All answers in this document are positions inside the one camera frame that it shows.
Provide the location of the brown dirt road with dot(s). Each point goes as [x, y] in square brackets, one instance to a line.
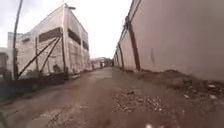
[93, 96]

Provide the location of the pale wall with brown pillars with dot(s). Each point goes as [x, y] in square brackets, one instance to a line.
[180, 36]

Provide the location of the large pale building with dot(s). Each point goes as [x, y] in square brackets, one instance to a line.
[50, 50]

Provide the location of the rough verge along wall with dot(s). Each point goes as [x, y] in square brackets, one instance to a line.
[186, 83]

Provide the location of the low dark fence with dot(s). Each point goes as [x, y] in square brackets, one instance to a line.
[33, 83]

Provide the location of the leaning dark pole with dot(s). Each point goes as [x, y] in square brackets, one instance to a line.
[15, 46]

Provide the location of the distant low buildings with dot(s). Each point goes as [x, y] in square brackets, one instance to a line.
[100, 62]

